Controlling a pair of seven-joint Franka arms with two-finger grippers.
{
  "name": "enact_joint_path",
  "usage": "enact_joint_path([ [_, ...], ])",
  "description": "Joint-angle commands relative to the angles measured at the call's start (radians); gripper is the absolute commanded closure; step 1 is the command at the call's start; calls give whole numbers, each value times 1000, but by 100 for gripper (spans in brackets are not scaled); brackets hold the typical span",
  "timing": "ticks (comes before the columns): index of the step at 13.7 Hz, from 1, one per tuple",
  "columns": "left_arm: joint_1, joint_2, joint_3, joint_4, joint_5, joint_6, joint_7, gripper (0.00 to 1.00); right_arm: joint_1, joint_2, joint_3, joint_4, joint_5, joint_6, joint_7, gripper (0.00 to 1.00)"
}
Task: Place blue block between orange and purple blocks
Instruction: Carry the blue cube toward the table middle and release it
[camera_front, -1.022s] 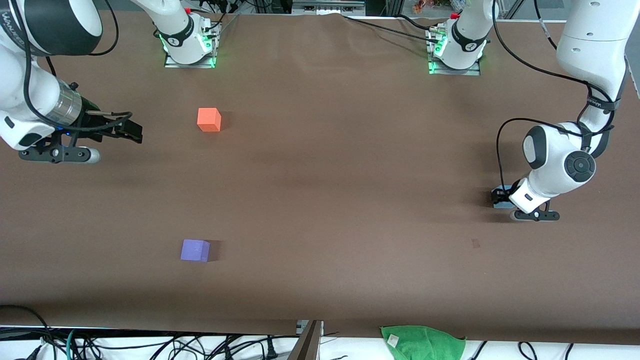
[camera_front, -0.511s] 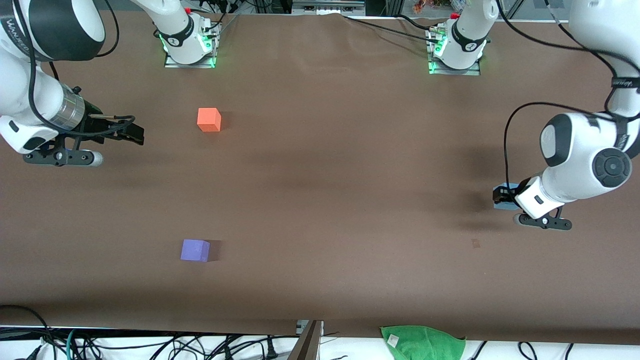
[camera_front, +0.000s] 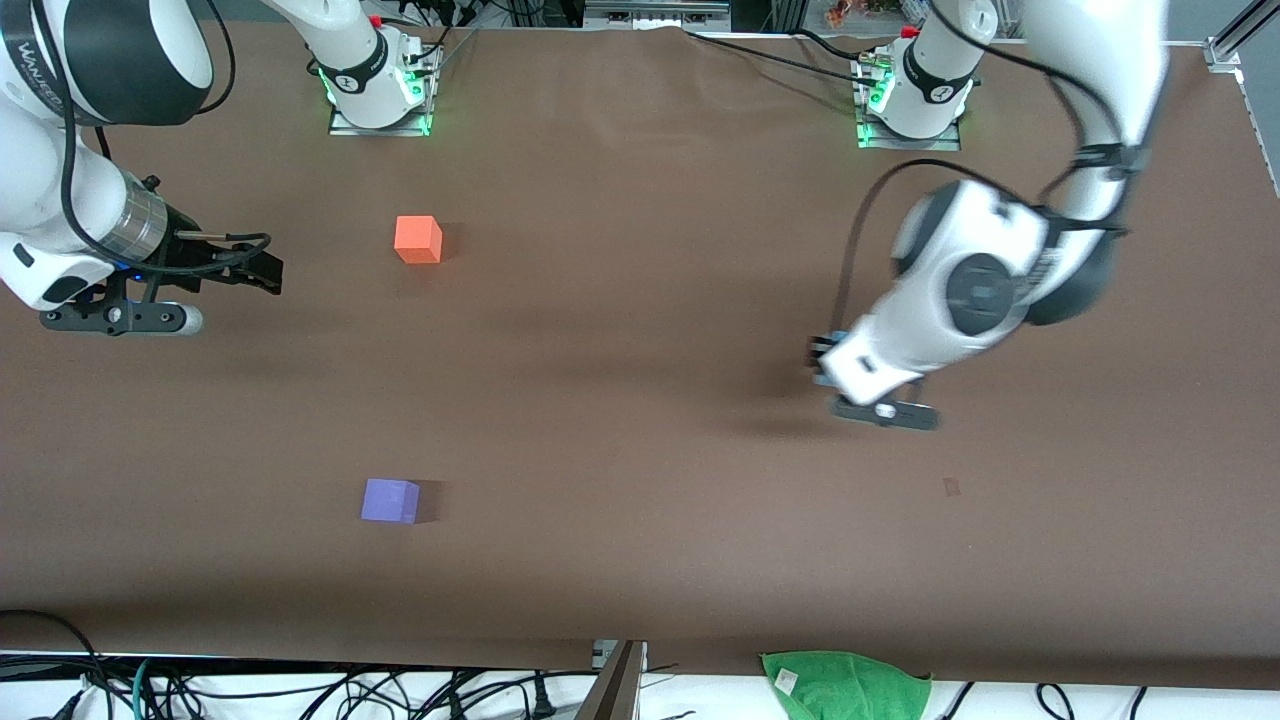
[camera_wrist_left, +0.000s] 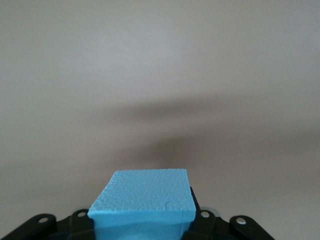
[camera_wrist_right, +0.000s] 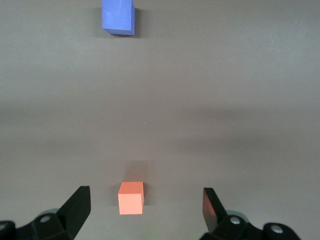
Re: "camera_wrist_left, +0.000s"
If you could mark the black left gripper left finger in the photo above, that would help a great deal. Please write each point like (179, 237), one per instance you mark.
(75, 225)

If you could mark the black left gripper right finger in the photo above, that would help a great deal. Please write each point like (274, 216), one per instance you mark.
(212, 227)

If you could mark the light blue foam block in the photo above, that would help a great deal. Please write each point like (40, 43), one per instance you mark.
(142, 195)

